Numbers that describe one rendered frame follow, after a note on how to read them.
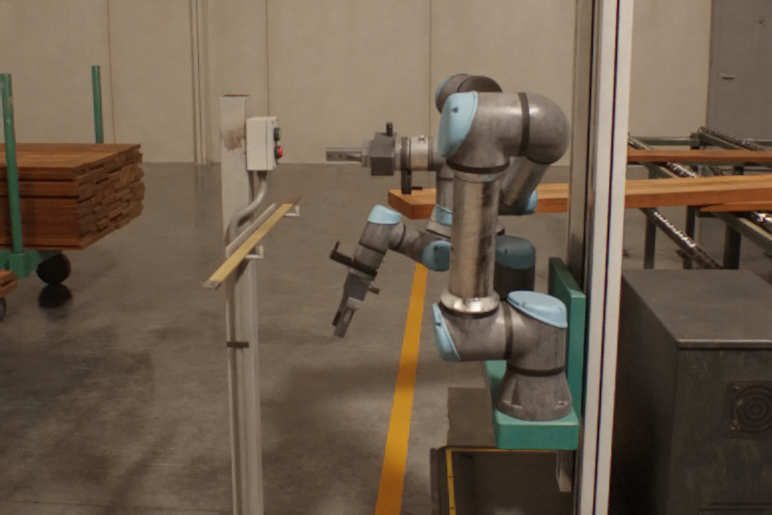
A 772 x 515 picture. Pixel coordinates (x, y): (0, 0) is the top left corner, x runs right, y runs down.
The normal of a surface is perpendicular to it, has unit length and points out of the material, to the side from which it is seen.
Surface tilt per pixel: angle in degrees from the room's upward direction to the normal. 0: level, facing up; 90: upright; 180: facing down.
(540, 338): 90
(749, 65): 90
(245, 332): 90
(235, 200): 90
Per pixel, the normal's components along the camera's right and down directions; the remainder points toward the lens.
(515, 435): -0.04, 0.18
